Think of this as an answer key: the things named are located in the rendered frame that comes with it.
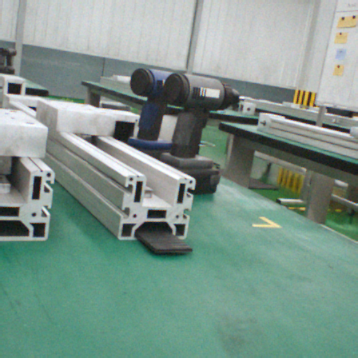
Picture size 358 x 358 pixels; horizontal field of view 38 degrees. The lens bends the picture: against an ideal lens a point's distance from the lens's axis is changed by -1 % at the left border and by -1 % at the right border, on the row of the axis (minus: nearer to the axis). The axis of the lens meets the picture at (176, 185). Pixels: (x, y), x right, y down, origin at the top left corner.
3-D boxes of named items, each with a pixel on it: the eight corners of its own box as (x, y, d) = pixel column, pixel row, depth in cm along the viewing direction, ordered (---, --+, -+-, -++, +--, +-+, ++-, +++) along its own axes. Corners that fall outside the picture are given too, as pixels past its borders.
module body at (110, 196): (5, 133, 134) (9, 101, 132) (44, 137, 139) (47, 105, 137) (117, 240, 66) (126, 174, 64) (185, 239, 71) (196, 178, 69)
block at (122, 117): (84, 141, 142) (89, 106, 140) (122, 145, 147) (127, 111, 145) (96, 148, 133) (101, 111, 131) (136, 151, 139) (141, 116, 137)
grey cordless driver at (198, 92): (142, 185, 99) (160, 69, 94) (213, 184, 112) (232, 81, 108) (168, 196, 93) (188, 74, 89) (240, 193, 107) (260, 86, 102)
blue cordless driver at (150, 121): (113, 166, 114) (127, 65, 109) (170, 163, 129) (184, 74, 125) (138, 174, 109) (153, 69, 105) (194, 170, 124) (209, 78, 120)
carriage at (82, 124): (33, 132, 105) (37, 98, 104) (85, 136, 111) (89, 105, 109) (53, 146, 92) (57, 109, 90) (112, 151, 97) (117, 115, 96)
